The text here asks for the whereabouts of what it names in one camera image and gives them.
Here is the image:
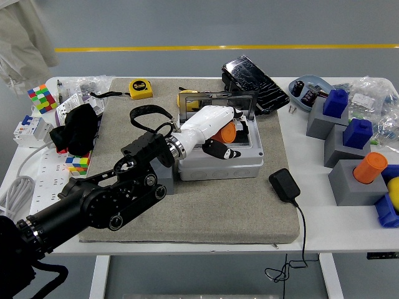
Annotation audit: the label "black table control panel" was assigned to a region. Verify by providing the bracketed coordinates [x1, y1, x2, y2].
[366, 252, 399, 260]

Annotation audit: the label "grey-brown fabric mat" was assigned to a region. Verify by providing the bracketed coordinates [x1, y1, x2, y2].
[78, 77, 301, 244]

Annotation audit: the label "black cloth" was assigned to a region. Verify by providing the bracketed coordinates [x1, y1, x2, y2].
[49, 103, 100, 156]

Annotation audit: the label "blue plastic holder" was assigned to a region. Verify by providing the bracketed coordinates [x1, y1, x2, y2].
[373, 164, 399, 229]

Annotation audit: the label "orange cylinder battery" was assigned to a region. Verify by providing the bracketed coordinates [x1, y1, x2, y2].
[352, 151, 389, 185]
[211, 121, 238, 144]

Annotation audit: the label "grey block with round hole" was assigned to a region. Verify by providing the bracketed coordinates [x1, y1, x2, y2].
[152, 158, 175, 196]

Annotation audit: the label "clear plastic bag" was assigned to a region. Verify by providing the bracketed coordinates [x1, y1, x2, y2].
[60, 74, 118, 103]

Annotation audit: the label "blue-grey oval tray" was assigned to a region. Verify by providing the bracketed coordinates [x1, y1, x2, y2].
[288, 74, 333, 113]

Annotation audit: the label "person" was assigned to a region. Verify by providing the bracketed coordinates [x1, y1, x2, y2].
[0, 0, 60, 94]

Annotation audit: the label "grey block holder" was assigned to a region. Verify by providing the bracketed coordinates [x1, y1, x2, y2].
[323, 123, 372, 169]
[305, 98, 350, 140]
[327, 159, 389, 207]

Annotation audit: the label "black power adapter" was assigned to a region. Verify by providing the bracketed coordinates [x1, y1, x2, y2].
[268, 168, 302, 204]

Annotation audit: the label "small multicolour puzzle cube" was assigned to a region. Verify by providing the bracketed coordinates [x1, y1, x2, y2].
[65, 151, 93, 177]

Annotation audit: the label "black tape measure strap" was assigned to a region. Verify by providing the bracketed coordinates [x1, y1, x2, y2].
[89, 90, 132, 100]

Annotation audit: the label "white circuit breaker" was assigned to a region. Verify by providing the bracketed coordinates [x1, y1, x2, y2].
[12, 114, 54, 149]

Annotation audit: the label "yellow round tape measure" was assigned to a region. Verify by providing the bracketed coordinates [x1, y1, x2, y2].
[176, 89, 200, 113]

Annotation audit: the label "grey plastic junction box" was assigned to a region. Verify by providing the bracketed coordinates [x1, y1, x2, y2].
[177, 110, 265, 181]

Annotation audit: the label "large multicolour puzzle cube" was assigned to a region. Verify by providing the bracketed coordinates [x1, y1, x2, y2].
[27, 83, 59, 115]

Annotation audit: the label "blue square battery block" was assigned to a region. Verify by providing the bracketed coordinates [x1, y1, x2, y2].
[342, 118, 374, 149]
[322, 88, 349, 118]

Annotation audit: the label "white power cable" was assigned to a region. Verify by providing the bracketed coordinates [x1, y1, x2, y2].
[0, 140, 57, 221]

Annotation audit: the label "black adapter cord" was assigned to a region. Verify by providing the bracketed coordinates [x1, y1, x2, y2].
[264, 199, 309, 283]

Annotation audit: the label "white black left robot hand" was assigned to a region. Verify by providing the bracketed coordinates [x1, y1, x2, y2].
[178, 105, 250, 161]

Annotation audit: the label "clear bags of small parts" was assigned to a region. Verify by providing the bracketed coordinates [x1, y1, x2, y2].
[332, 76, 399, 147]

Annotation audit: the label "black stand under device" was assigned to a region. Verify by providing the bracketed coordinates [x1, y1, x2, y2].
[220, 72, 250, 108]

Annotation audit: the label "yellow rounded object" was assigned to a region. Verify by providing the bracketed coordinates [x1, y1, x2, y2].
[386, 177, 399, 214]

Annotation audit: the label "yellow square tape measure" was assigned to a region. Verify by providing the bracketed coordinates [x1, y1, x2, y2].
[128, 78, 155, 100]

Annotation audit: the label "white table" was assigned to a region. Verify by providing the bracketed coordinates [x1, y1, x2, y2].
[0, 76, 399, 299]

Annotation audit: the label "smoky transparent box lid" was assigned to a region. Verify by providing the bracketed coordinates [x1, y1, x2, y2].
[179, 91, 259, 121]

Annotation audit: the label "white power strip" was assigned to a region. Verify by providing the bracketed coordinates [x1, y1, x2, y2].
[28, 146, 79, 216]

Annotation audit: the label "black cracked screen device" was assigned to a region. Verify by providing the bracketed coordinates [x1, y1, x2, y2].
[221, 55, 291, 116]

